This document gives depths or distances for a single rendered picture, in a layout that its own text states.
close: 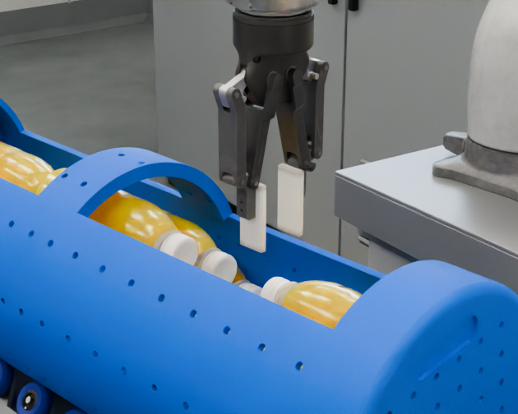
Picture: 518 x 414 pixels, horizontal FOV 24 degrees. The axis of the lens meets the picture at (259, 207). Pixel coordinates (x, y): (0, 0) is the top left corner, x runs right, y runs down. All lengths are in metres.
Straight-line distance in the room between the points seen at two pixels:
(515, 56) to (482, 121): 0.11
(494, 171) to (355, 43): 1.76
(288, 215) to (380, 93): 2.13
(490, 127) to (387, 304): 0.67
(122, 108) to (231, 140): 4.26
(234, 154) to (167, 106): 3.21
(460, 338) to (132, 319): 0.30
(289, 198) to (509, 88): 0.49
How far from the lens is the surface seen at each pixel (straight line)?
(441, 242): 1.54
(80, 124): 5.17
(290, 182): 1.18
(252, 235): 1.16
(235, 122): 1.09
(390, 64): 3.25
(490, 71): 1.60
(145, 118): 5.20
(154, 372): 1.09
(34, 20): 6.58
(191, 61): 4.10
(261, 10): 1.07
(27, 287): 1.22
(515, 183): 1.62
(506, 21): 1.59
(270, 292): 1.20
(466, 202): 1.59
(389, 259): 1.73
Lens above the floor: 1.68
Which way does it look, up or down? 23 degrees down
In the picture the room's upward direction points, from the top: straight up
